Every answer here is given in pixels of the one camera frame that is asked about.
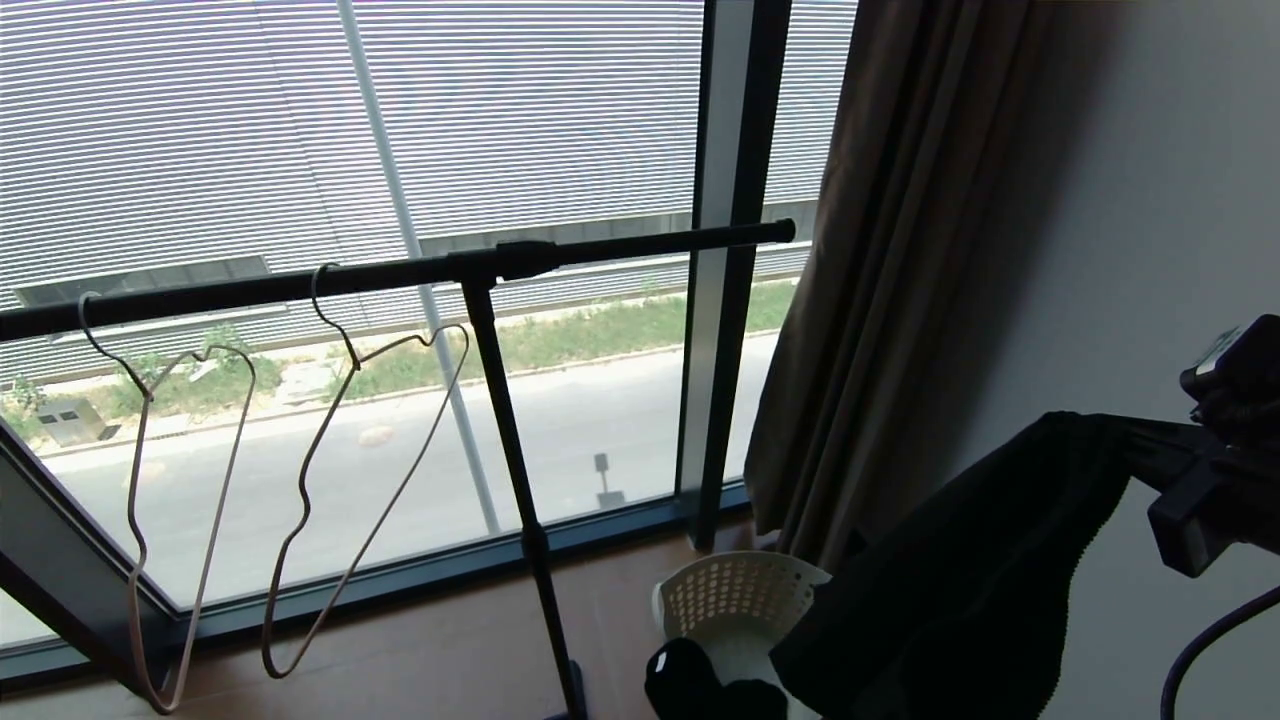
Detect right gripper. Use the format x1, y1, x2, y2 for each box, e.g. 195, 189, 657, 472
1148, 448, 1280, 579

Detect black shorts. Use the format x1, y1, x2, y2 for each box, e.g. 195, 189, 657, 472
770, 410, 1141, 720

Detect pink clothes hanger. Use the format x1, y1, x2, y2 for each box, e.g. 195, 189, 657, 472
262, 263, 471, 679
78, 292, 257, 715

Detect white laundry basket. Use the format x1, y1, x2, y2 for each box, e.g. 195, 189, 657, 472
652, 550, 833, 720

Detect heap of black clothes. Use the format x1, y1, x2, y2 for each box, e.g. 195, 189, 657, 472
645, 638, 791, 720

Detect black clothes rack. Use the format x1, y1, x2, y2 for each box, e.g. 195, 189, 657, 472
0, 220, 798, 720

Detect brown curtain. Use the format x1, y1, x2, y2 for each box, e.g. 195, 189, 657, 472
745, 0, 1051, 571

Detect window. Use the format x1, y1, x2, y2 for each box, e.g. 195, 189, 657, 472
0, 0, 861, 691

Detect black cable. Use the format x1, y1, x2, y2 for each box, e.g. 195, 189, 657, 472
1160, 585, 1280, 720

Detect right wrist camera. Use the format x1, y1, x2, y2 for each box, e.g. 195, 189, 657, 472
1180, 315, 1280, 449

